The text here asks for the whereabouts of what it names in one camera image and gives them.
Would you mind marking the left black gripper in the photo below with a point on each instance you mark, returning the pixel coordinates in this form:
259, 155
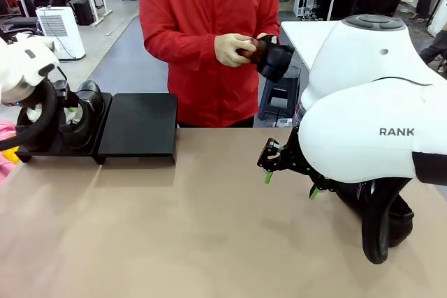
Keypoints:
63, 95

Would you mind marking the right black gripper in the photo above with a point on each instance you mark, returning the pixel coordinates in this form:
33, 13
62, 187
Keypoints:
293, 162

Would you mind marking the white paper stuffing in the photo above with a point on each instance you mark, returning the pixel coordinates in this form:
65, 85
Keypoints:
83, 113
35, 114

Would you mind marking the brown shoe brush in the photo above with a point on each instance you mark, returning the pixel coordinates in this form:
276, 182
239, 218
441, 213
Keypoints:
253, 52

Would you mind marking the person's right forearm red sleeve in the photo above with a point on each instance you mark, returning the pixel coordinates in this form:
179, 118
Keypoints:
181, 52

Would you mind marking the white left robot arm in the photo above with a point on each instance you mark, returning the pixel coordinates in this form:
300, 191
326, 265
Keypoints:
21, 67

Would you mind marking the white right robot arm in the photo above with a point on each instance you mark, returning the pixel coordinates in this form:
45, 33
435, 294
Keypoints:
349, 137

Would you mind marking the person's left forearm red sleeve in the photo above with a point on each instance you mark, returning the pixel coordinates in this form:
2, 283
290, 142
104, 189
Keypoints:
276, 31

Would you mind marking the black shoe stand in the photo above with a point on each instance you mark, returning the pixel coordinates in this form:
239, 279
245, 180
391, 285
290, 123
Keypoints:
139, 123
99, 141

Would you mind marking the person's right hand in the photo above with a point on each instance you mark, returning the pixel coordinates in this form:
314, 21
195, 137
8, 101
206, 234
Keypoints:
227, 48

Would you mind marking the yellow object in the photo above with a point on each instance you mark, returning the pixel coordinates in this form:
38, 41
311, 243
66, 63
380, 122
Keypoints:
10, 156

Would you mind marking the white air purifier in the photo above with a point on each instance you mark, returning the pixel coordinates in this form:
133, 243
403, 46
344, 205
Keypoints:
66, 26

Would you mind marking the dark blue plastic stool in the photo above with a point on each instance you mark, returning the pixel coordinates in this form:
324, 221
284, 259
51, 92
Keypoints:
276, 99

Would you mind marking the pink cloth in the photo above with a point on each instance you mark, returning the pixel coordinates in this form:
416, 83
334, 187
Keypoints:
3, 169

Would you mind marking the black computer tower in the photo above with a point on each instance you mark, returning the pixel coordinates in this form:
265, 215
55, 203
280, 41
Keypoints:
84, 12

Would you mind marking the white table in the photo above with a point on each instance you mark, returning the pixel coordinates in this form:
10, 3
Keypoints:
300, 36

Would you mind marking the person in red jacket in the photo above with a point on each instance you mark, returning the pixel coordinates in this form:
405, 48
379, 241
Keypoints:
202, 5

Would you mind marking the white computer case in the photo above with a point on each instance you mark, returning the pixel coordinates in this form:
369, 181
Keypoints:
302, 3

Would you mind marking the seated person grey trousers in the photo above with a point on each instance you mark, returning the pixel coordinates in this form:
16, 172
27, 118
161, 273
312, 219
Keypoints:
434, 48

